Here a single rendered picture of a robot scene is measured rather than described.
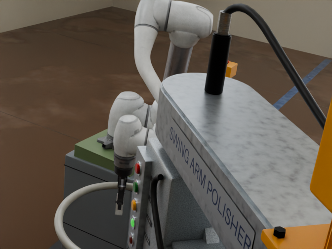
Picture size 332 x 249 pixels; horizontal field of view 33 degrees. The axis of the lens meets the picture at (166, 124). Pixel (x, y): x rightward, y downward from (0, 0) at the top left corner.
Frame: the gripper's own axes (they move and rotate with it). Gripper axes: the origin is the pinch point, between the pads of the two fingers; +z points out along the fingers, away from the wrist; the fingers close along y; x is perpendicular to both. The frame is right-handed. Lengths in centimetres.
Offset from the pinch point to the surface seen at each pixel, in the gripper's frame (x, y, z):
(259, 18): 21, 86, -110
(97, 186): -9.8, 3.8, -10.8
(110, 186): -4.3, 2.1, -10.0
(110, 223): -2.7, -31.2, 34.6
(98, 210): -9.7, -35.6, 30.7
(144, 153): 3, 78, -73
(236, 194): 15, 120, -93
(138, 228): 4, 83, -55
